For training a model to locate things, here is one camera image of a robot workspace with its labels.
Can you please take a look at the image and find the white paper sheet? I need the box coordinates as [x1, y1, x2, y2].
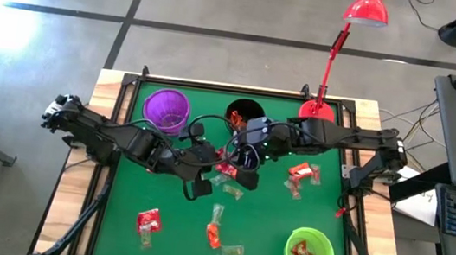
[390, 164, 444, 228]

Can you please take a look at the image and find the orange red candy pack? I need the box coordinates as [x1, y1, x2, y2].
[228, 110, 249, 133]

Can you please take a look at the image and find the green table mat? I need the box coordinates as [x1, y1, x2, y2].
[92, 77, 370, 255]

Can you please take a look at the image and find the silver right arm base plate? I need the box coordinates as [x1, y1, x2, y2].
[339, 162, 358, 181]

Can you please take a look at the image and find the black plastic bucket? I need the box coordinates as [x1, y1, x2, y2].
[222, 96, 268, 137]

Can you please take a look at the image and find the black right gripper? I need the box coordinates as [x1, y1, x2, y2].
[228, 113, 286, 194]

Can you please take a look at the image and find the red Skittles candy pack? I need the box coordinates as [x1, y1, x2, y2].
[135, 207, 165, 238]
[213, 146, 241, 179]

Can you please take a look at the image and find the clear wrapped green candy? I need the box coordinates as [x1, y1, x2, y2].
[138, 232, 154, 251]
[219, 243, 246, 255]
[210, 203, 226, 226]
[221, 182, 245, 201]

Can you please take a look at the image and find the floor cable bundle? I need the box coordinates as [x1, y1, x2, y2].
[371, 92, 448, 172]

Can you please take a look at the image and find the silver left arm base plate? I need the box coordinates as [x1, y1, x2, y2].
[60, 132, 82, 150]

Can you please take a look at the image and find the black table frame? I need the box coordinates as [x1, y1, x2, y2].
[27, 53, 428, 255]

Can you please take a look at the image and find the red desk lamp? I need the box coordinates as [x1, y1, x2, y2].
[297, 0, 392, 130]

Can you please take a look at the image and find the purple plastic bucket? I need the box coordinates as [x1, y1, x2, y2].
[138, 85, 194, 138]

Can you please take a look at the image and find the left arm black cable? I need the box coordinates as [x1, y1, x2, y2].
[93, 99, 241, 177]

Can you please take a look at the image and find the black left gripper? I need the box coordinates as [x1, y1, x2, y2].
[147, 118, 223, 204]

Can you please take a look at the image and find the clear pack with red candy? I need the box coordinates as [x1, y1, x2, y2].
[281, 178, 303, 201]

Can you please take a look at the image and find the green plastic bucket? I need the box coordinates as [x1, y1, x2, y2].
[283, 225, 339, 255]

